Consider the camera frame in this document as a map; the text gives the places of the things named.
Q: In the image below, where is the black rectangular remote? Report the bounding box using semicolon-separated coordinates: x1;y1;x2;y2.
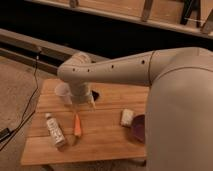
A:
92;90;99;101

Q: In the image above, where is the dark purple ceramic bowl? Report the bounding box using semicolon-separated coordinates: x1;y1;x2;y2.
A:
131;115;145;143

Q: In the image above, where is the black power adapter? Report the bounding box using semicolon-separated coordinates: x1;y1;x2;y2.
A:
0;128;11;142

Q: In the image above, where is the orange toy carrot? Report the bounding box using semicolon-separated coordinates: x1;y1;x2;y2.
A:
74;114;82;137

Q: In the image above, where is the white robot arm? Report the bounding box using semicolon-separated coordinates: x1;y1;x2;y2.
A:
57;47;213;171

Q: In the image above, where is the white squeeze bottle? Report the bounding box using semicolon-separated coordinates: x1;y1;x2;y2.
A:
45;113;66;148

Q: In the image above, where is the wooden slatted table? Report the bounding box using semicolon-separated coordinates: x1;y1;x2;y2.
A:
21;79;148;165

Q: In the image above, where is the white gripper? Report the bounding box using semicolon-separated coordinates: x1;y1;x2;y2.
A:
69;82;96;115

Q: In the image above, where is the black cable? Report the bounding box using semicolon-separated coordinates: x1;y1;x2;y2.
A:
0;49;42;152

